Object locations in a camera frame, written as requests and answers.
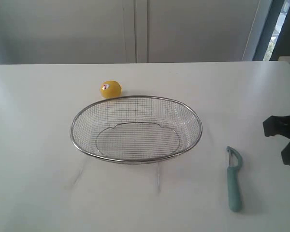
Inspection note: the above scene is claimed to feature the teal handled peeler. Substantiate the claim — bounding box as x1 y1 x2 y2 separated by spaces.
226 146 243 212

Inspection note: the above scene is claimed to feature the yellow lemon with sticker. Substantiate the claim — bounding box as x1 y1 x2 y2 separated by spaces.
100 81 122 99

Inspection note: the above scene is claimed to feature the oval steel mesh basket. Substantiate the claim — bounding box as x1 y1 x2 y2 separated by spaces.
70 95 203 164

